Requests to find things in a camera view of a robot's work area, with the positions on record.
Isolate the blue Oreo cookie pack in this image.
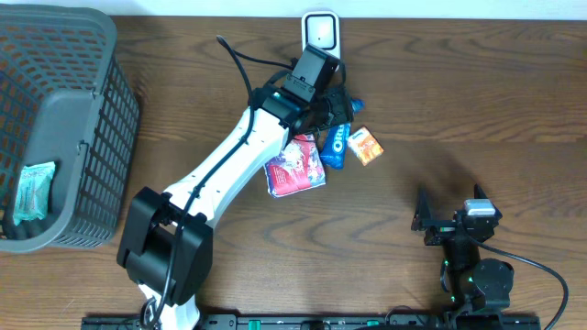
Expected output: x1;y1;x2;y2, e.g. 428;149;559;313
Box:
319;122;351;170

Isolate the orange Kleenex tissue pack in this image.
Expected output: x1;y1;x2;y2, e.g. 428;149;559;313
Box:
348;126;384;166

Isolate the teal snack packet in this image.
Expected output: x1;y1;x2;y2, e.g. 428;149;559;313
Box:
13;161;56;226

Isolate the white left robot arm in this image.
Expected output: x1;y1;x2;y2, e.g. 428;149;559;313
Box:
116;83;353;329

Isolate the red purple tissue pack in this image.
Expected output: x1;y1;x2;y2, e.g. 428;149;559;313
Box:
264;135;326;198

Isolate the grey plastic mesh basket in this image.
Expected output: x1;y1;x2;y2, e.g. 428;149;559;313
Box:
1;5;140;253

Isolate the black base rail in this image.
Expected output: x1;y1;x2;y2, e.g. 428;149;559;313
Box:
82;313;543;330

